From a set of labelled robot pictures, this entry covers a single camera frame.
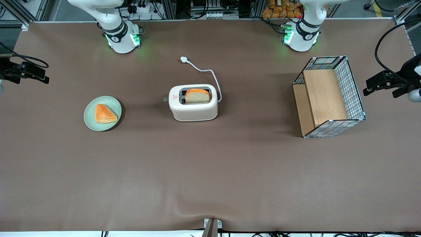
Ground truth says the white power strip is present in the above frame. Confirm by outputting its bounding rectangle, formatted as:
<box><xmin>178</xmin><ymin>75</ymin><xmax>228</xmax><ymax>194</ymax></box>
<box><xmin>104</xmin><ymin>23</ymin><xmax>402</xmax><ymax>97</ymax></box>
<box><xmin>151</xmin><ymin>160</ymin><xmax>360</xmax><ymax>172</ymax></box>
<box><xmin>127</xmin><ymin>0</ymin><xmax>152</xmax><ymax>13</ymax></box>

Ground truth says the white toaster power cable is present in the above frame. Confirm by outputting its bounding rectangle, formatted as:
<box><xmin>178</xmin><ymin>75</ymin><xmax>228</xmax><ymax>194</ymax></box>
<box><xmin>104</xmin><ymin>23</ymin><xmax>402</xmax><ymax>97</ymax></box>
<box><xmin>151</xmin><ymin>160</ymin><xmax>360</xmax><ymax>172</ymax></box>
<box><xmin>180</xmin><ymin>56</ymin><xmax>222</xmax><ymax>102</ymax></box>

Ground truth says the white two-slot toaster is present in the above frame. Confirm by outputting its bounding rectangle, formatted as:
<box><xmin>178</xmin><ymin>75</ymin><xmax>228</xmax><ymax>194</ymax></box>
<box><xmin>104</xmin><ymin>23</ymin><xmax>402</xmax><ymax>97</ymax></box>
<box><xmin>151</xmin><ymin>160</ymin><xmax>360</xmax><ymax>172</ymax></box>
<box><xmin>168</xmin><ymin>84</ymin><xmax>218</xmax><ymax>122</ymax></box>

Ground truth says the bread slice with orange crust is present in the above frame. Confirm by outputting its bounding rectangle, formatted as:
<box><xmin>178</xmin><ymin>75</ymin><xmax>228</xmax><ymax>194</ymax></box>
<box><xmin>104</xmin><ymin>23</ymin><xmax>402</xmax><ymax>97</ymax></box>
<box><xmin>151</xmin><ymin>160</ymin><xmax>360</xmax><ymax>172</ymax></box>
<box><xmin>185</xmin><ymin>88</ymin><xmax>210</xmax><ymax>104</ymax></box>

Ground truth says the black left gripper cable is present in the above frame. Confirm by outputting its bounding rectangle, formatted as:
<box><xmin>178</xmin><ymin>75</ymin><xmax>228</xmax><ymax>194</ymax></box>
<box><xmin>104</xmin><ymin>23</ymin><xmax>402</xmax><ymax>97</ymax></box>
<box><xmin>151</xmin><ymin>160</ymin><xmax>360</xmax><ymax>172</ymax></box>
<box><xmin>375</xmin><ymin>18</ymin><xmax>421</xmax><ymax>83</ymax></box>

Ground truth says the triangular orange pastry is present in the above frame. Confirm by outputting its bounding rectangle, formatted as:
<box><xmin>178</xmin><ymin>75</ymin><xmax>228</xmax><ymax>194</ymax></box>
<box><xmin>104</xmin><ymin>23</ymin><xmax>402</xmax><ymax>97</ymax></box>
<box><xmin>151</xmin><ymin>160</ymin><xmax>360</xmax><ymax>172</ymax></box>
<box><xmin>95</xmin><ymin>104</ymin><xmax>118</xmax><ymax>124</ymax></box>

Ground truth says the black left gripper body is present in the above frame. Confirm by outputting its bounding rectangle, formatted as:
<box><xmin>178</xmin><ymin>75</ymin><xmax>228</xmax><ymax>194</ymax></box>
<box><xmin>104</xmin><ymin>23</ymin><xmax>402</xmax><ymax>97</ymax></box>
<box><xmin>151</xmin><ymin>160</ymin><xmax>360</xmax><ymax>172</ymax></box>
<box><xmin>392</xmin><ymin>53</ymin><xmax>421</xmax><ymax>98</ymax></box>

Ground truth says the pale green round plate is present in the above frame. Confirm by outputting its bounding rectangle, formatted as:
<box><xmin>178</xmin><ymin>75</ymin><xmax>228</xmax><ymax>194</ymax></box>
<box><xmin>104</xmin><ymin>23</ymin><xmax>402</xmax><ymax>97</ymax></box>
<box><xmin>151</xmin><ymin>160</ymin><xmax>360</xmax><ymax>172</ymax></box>
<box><xmin>84</xmin><ymin>96</ymin><xmax>122</xmax><ymax>132</ymax></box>

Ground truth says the wire basket with wooden shelf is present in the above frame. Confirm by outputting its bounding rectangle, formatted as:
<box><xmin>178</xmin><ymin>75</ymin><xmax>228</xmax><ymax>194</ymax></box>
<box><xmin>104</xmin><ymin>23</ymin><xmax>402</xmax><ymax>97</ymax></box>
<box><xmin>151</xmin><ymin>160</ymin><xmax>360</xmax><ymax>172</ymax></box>
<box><xmin>292</xmin><ymin>56</ymin><xmax>366</xmax><ymax>139</ymax></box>

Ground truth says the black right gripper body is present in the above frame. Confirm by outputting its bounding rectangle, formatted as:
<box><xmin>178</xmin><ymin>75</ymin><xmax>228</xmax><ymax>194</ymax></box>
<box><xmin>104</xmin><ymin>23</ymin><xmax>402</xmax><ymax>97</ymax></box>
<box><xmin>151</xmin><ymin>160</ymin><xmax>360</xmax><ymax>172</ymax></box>
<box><xmin>0</xmin><ymin>54</ymin><xmax>27</xmax><ymax>84</ymax></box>

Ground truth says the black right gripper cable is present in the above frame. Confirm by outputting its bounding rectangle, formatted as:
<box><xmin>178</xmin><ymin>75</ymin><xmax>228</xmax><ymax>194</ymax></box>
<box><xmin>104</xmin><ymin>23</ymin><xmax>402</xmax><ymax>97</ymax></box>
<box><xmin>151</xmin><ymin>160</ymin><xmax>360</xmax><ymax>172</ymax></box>
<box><xmin>0</xmin><ymin>43</ymin><xmax>49</xmax><ymax>68</ymax></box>

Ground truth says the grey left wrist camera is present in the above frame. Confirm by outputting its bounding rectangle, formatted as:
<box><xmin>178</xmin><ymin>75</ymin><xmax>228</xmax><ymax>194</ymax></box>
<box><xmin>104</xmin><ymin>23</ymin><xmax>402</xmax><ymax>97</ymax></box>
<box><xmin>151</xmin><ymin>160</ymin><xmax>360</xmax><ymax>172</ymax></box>
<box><xmin>407</xmin><ymin>88</ymin><xmax>421</xmax><ymax>103</ymax></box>

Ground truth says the bag of bread rolls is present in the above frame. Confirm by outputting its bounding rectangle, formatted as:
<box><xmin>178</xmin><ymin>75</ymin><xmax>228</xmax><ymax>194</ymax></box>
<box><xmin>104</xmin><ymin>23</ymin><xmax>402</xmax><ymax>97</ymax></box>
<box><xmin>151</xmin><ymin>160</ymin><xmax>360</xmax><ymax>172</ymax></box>
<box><xmin>261</xmin><ymin>0</ymin><xmax>305</xmax><ymax>19</ymax></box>

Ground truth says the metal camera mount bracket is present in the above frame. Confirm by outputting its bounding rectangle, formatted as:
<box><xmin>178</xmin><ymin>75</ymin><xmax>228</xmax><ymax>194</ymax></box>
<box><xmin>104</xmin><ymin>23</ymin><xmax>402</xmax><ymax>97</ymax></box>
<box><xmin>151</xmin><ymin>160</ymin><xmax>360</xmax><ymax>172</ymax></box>
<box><xmin>201</xmin><ymin>218</ymin><xmax>223</xmax><ymax>237</ymax></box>

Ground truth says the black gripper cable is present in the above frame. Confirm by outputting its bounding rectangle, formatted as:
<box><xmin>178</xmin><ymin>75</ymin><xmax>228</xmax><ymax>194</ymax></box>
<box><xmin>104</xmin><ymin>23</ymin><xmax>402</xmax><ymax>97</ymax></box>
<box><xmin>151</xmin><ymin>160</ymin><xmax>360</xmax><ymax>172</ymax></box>
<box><xmin>0</xmin><ymin>43</ymin><xmax>49</xmax><ymax>68</ymax></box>
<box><xmin>375</xmin><ymin>18</ymin><xmax>421</xmax><ymax>83</ymax></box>

